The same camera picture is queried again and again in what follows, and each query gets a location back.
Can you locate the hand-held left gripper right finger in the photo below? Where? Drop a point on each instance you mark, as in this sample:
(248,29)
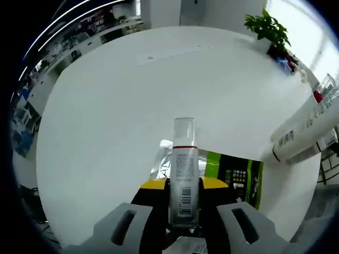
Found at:
(238,232)

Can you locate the green black skincare sachet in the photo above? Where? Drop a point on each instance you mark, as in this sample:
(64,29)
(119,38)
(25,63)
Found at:
(238,180)

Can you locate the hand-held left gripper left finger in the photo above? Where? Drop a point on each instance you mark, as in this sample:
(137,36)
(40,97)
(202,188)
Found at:
(127,232)

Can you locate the red cloth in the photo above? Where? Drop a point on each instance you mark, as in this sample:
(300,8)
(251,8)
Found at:
(275,50)

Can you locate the green potted plant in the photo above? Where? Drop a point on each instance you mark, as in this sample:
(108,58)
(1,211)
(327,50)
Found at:
(267,29)

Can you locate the blue crumpled cloth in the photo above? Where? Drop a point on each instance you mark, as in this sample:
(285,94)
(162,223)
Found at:
(282,63)

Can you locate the long white counter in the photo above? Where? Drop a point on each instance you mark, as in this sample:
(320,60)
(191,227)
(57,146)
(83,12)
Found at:
(119,29)

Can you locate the small white spray bottle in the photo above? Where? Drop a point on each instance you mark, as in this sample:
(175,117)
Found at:
(184,172)

